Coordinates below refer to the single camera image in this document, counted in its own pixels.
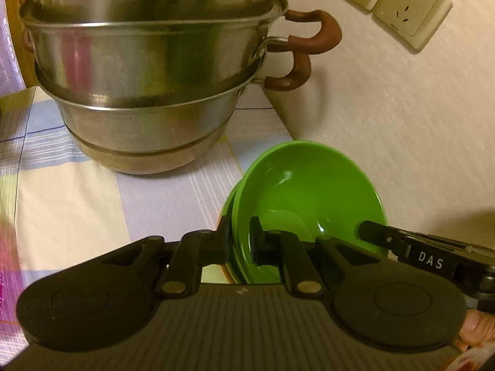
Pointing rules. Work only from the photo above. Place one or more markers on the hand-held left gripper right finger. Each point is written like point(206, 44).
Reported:
point(255, 239)

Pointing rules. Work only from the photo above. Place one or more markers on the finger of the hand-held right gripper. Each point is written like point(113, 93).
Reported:
point(377, 232)

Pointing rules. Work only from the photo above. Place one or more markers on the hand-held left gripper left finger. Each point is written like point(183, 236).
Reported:
point(223, 243)

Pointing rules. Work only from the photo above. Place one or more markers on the green plastic bowl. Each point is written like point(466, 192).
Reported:
point(305, 193)
point(228, 205)

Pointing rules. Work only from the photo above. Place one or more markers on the person's right hand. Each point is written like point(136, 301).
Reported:
point(477, 326)

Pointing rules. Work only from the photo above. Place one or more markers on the checked pastel tablecloth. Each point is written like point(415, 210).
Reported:
point(77, 208)

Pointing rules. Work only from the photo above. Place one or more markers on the stainless steel steamer pot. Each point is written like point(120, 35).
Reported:
point(147, 85)

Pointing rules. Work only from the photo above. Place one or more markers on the pink lace curtain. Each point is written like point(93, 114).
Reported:
point(9, 54)

